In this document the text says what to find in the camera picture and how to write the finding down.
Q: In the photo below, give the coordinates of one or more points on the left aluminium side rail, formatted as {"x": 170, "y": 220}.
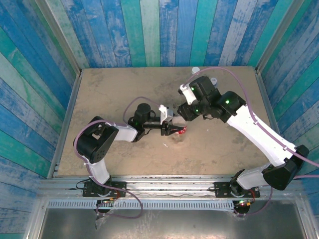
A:
{"x": 65, "y": 119}

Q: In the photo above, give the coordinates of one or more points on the plain white bottle cap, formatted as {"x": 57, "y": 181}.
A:
{"x": 195, "y": 70}

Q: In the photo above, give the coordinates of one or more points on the aluminium corner post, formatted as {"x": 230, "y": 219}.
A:
{"x": 60, "y": 37}
{"x": 278, "y": 37}

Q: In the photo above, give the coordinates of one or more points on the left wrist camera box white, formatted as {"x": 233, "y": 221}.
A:
{"x": 167, "y": 114}

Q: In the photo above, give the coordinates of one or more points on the left aluminium corner post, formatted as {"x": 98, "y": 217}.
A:
{"x": 60, "y": 37}

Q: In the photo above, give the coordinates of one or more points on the right controller board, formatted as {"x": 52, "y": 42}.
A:
{"x": 243, "y": 204}

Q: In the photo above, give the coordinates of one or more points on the right aluminium side rail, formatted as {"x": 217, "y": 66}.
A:
{"x": 267, "y": 99}

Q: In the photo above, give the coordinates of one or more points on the aluminium mounting rail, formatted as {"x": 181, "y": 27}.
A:
{"x": 169, "y": 186}

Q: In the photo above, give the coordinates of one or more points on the grey metal plate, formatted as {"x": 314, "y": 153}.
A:
{"x": 174, "y": 226}

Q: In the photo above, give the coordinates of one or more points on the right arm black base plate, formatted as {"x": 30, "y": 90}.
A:
{"x": 220, "y": 190}

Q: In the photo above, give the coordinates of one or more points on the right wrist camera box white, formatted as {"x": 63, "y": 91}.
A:
{"x": 188, "y": 94}

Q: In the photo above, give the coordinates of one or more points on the right aluminium corner post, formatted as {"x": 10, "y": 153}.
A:
{"x": 278, "y": 37}

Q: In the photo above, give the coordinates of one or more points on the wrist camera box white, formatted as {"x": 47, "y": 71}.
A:
{"x": 188, "y": 94}
{"x": 167, "y": 114}

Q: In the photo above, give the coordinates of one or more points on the white cap red print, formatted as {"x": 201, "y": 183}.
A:
{"x": 213, "y": 80}

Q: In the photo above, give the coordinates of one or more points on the clear bottle red label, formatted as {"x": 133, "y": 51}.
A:
{"x": 179, "y": 122}

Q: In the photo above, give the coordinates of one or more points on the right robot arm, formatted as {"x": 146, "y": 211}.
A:
{"x": 261, "y": 139}

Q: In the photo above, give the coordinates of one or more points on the left controller board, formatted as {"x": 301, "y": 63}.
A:
{"x": 107, "y": 201}

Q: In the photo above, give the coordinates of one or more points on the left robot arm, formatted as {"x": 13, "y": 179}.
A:
{"x": 94, "y": 144}

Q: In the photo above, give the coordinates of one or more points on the clear bottle green label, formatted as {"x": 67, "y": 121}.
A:
{"x": 196, "y": 75}

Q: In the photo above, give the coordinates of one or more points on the controller board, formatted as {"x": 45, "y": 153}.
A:
{"x": 107, "y": 201}
{"x": 243, "y": 204}

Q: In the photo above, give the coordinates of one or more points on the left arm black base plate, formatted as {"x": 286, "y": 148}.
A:
{"x": 119, "y": 189}

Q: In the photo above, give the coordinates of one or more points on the aluminium side rail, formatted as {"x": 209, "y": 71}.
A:
{"x": 65, "y": 119}
{"x": 267, "y": 99}

